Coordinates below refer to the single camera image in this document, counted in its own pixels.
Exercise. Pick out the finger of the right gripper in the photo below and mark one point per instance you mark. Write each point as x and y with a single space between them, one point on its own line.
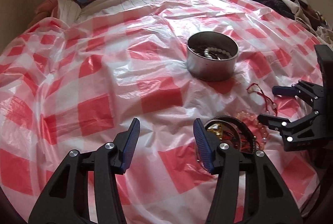
311 94
302 134

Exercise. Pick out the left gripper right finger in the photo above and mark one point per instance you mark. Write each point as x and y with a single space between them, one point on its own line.
267 198

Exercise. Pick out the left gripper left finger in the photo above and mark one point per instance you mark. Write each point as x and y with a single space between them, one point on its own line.
64 199

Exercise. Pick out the yellow triangular pendant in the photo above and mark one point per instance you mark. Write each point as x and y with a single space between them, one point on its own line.
218 129

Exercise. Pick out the round silver metal tin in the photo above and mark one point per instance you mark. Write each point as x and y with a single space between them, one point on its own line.
211 56

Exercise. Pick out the red white checkered plastic sheet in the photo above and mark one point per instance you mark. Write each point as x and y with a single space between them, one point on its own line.
75 87

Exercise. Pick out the pink orange plush cloth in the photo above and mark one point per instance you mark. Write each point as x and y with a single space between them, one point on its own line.
46 9

